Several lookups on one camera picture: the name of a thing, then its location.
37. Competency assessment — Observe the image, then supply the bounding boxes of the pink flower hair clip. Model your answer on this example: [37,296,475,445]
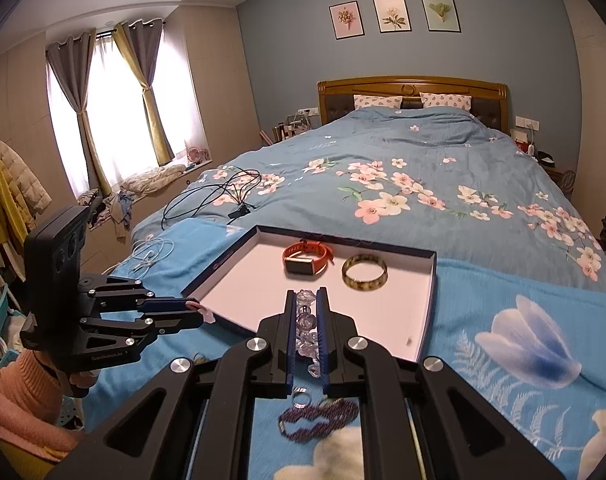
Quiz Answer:
[188,300,216,326]

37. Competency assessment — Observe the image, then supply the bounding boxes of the beige puffer jacket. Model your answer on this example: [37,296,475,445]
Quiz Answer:
[0,139,51,216]

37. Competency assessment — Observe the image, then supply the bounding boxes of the shallow blue-rimmed box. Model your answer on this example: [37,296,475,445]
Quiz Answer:
[181,225,438,365]

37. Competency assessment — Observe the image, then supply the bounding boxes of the pile of clothes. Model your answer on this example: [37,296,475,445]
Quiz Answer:
[80,187,136,241]

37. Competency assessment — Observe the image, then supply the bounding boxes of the pink framed flower picture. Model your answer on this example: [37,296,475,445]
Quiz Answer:
[329,2,365,40]

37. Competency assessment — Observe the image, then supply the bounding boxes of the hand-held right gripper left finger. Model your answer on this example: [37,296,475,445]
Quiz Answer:
[45,289,299,480]

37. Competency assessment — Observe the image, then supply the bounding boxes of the clear crystal bead bracelet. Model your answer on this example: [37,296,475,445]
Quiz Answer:
[292,289,324,378]

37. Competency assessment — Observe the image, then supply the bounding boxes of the person's left hand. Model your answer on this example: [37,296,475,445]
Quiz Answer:
[63,367,101,398]

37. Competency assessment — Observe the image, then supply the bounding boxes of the cream framed flower picture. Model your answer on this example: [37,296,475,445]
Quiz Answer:
[372,0,410,34]

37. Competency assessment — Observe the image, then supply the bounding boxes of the purple bead bracelet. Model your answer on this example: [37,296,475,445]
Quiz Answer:
[278,399,359,442]

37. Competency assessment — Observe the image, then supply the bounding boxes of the green framed leaf picture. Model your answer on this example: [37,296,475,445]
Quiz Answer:
[420,0,461,32]

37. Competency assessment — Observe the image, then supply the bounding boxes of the black cable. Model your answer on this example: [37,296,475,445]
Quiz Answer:
[162,166,264,231]

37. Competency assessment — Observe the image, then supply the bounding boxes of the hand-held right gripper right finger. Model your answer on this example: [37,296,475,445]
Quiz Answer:
[317,287,566,480]

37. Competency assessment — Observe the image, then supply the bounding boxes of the wooden headboard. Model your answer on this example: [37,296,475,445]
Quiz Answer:
[317,76,510,133]

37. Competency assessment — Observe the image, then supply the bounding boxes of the cream quilt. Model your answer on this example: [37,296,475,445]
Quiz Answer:
[120,164,189,196]

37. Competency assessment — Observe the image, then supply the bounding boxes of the blue floral duvet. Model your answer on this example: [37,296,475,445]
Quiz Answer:
[130,106,606,281]

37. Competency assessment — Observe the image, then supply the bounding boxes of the yellow coat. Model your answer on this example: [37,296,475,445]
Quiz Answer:
[0,132,28,251]

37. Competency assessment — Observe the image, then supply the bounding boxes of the white spotted pillow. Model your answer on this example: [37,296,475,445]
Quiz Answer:
[353,94,404,110]
[419,92,473,112]

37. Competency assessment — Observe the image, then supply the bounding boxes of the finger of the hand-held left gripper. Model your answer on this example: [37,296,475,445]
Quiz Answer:
[80,310,207,343]
[79,274,202,313]

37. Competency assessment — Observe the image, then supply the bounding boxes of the yellow-green bangle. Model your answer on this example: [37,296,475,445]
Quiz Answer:
[342,254,388,292]

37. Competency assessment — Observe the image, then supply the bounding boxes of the grey and olive curtain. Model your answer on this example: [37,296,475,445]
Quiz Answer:
[114,17,176,167]
[45,29,114,201]

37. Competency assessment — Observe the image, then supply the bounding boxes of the wooden nightstand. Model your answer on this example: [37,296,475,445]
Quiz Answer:
[548,167,579,196]

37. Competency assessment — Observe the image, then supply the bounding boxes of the person's left forearm pink sleeve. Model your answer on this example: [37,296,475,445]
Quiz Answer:
[0,347,84,461]

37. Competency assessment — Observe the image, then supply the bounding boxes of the white sheer curtain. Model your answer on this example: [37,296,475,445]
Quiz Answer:
[48,25,209,196]

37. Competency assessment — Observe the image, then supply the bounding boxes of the orange smartwatch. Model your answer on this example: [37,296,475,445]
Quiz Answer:
[282,241,335,276]

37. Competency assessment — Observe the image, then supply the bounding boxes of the bedside clutter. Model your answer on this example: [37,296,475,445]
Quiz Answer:
[260,112,314,146]

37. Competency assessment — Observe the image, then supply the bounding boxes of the white cable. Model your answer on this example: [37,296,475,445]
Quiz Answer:
[128,239,176,271]

